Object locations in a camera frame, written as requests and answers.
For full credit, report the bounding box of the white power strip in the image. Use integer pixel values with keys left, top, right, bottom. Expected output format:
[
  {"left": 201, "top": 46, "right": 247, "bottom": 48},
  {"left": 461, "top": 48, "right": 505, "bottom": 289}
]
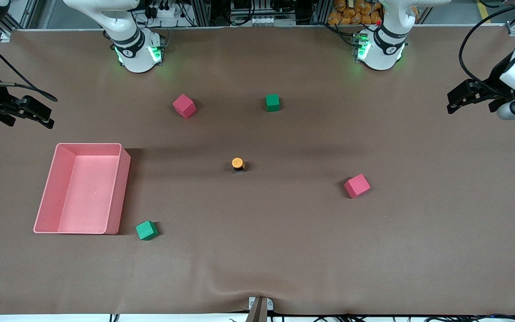
[{"left": 147, "top": 0, "right": 178, "bottom": 18}]

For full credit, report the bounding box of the brown table mat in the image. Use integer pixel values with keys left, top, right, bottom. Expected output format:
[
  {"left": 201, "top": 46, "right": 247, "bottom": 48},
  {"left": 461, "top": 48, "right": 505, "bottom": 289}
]
[{"left": 0, "top": 25, "right": 515, "bottom": 316}]

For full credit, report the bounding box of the aluminium frame post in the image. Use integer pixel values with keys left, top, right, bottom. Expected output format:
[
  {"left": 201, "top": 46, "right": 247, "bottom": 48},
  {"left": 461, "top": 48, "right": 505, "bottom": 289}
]
[
  {"left": 312, "top": 0, "right": 330, "bottom": 25},
  {"left": 193, "top": 0, "right": 212, "bottom": 26}
]

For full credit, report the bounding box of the orange packaged goods pile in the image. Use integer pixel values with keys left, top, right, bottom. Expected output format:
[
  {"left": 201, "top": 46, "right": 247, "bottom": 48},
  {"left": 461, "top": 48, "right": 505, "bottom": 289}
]
[{"left": 328, "top": 0, "right": 382, "bottom": 25}]

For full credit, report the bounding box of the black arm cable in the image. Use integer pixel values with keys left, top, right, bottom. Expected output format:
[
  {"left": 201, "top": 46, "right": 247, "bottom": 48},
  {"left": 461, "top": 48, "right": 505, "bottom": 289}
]
[
  {"left": 458, "top": 0, "right": 515, "bottom": 88},
  {"left": 0, "top": 21, "right": 59, "bottom": 103}
]

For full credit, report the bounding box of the pink plastic bin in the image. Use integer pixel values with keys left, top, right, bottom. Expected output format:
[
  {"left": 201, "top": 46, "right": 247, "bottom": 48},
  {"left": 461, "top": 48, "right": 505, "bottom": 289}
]
[{"left": 33, "top": 143, "right": 131, "bottom": 235}]

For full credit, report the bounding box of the grey metal mount bracket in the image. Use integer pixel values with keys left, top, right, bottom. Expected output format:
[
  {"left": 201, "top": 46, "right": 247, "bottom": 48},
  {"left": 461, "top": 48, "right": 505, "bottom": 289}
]
[{"left": 248, "top": 297, "right": 274, "bottom": 322}]

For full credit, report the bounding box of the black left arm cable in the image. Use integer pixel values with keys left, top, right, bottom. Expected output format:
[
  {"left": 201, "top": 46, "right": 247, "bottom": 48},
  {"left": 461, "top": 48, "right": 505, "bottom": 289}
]
[{"left": 458, "top": 0, "right": 515, "bottom": 88}]

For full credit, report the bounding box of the white connector strip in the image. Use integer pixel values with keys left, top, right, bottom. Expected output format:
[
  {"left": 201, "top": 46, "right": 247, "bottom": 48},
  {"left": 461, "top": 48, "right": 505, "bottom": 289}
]
[{"left": 235, "top": 17, "right": 281, "bottom": 26}]

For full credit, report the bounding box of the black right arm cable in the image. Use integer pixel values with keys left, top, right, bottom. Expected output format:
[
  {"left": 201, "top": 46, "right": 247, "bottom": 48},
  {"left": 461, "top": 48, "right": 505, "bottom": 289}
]
[{"left": 0, "top": 21, "right": 59, "bottom": 103}]

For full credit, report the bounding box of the red foam cube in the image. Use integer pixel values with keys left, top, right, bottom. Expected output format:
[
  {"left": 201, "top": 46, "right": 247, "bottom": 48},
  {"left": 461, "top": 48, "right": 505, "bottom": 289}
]
[
  {"left": 172, "top": 94, "right": 197, "bottom": 119},
  {"left": 344, "top": 174, "right": 371, "bottom": 199}
]

